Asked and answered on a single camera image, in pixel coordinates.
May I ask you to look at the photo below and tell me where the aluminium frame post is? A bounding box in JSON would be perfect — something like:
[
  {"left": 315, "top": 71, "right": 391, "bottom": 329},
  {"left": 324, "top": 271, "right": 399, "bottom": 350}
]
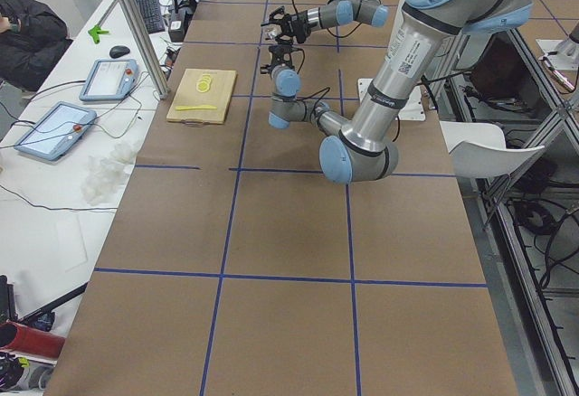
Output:
[{"left": 119, "top": 0, "right": 169, "bottom": 99}]

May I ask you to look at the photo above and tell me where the black keyboard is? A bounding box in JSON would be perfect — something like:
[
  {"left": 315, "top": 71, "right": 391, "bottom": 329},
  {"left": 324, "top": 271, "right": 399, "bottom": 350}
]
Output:
[{"left": 135, "top": 0, "right": 165, "bottom": 33}]

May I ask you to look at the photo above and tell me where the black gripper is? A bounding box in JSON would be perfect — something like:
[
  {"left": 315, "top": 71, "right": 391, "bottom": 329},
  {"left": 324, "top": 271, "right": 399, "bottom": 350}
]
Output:
[
  {"left": 260, "top": 34, "right": 294, "bottom": 74},
  {"left": 262, "top": 5, "right": 311, "bottom": 43}
]

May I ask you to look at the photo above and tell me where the teach pendant with red button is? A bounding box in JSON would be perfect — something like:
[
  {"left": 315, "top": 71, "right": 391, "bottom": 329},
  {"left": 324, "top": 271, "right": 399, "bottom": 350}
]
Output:
[{"left": 14, "top": 102, "right": 97, "bottom": 161}]

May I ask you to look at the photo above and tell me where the yellow plastic knife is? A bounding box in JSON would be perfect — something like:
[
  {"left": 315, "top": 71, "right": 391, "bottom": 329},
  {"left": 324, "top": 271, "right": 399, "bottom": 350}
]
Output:
[{"left": 175, "top": 104, "right": 217, "bottom": 111}]

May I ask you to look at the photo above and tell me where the green plastic clamp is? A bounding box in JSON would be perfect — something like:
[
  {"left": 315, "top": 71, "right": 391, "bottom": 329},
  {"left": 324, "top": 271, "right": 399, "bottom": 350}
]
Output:
[{"left": 88, "top": 24, "right": 109, "bottom": 44}]

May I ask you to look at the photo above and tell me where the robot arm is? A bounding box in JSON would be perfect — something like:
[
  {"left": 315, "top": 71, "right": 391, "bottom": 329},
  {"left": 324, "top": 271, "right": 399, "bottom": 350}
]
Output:
[
  {"left": 261, "top": 0, "right": 388, "bottom": 44},
  {"left": 262, "top": 0, "right": 532, "bottom": 184}
]

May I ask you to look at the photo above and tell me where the black computer mouse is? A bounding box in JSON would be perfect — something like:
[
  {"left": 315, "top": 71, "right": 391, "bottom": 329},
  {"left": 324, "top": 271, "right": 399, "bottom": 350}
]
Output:
[{"left": 109, "top": 45, "right": 130, "bottom": 59}]

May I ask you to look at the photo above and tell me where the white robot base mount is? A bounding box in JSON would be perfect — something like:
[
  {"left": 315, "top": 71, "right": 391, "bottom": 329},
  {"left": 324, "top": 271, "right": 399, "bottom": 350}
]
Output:
[{"left": 357, "top": 78, "right": 426, "bottom": 121}]

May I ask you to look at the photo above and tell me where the clear glass shaker cup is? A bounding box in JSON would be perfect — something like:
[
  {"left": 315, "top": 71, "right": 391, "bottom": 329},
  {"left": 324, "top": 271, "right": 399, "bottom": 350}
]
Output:
[{"left": 264, "top": 25, "right": 280, "bottom": 41}]

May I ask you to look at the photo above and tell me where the bamboo cutting board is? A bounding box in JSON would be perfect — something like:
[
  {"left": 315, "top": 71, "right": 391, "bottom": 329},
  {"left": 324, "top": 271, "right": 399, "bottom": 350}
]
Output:
[{"left": 166, "top": 68, "right": 237, "bottom": 125}]

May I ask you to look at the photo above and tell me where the seated person with glasses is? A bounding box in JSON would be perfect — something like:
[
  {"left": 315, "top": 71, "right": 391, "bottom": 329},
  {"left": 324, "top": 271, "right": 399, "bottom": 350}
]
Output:
[{"left": 1, "top": 0, "right": 72, "bottom": 92}]

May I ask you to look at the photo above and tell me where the crumpled white plastic wrap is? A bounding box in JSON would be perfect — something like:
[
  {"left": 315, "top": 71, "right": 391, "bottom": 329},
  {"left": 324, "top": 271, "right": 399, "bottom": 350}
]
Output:
[{"left": 81, "top": 139, "right": 143, "bottom": 206}]

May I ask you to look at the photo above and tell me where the red bottle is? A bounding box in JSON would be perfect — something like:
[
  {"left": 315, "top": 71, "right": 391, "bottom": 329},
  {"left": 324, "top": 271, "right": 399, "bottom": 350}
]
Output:
[{"left": 1, "top": 322, "right": 66, "bottom": 360}]

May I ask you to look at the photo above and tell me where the white plastic chair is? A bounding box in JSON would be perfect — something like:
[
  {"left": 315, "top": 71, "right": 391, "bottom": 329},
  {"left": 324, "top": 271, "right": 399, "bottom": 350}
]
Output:
[{"left": 440, "top": 121, "right": 546, "bottom": 179}]

